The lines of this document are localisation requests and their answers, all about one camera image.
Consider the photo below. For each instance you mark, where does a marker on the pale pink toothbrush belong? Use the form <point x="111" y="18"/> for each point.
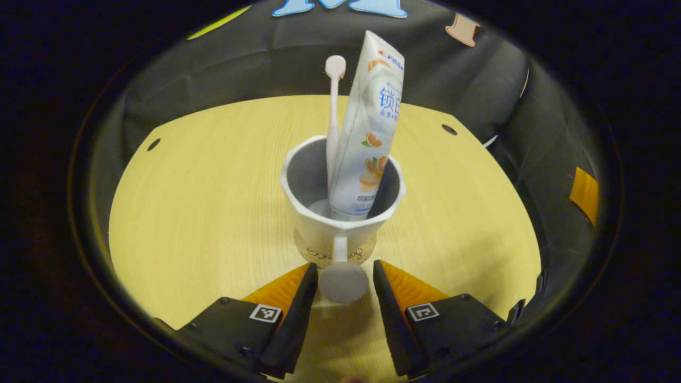
<point x="334" y="106"/>

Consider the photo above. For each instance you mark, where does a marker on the round wooden coaster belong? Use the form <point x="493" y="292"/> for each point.
<point x="308" y="250"/>

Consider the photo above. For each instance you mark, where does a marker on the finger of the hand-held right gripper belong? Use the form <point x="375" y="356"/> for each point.
<point x="584" y="194"/>

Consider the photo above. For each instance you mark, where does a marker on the black desk grommet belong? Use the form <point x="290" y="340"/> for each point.
<point x="449" y="129"/>
<point x="154" y="144"/>

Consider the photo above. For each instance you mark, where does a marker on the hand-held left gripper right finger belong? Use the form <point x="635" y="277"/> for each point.
<point x="388" y="319"/>

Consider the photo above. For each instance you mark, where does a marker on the black backdrop cloth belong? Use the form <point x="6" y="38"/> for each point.
<point x="239" y="69"/>

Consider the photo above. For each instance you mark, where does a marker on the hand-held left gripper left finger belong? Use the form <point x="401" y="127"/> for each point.
<point x="298" y="319"/>

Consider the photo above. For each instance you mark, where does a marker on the white toothpaste tube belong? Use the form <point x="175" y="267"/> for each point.
<point x="367" y="133"/>

